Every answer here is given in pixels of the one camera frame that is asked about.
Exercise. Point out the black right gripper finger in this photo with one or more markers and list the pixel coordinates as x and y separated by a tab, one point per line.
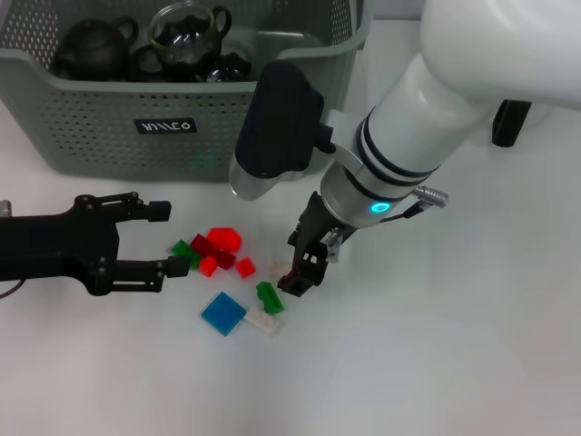
320	270
295	285

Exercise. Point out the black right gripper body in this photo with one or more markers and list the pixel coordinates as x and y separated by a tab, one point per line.
318	227

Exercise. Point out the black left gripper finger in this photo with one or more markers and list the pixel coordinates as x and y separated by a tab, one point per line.
160	211
177	267

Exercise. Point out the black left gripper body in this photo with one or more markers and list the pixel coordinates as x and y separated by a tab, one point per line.
59	245

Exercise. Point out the translucent clear building brick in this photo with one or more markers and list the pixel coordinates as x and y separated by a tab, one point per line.
278	269

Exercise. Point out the green long building brick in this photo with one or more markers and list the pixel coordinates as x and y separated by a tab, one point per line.
270	300

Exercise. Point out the white building brick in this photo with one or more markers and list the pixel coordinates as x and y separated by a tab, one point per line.
264	321

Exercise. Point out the blue square building brick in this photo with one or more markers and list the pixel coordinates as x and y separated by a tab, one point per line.
222	314

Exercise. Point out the glass teacup with black base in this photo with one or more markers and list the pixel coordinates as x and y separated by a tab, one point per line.
145	66
181	41
231	68

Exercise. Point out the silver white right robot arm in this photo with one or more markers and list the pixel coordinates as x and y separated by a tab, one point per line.
431	122

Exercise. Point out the grey perforated storage bin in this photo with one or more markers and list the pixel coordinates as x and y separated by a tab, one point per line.
181	127

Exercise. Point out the small red building brick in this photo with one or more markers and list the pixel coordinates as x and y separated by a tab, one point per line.
245	268
208	267

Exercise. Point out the dark red long brick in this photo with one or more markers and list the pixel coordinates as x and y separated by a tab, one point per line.
218	256

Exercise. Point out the dark clay teapot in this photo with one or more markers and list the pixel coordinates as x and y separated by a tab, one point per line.
91	47

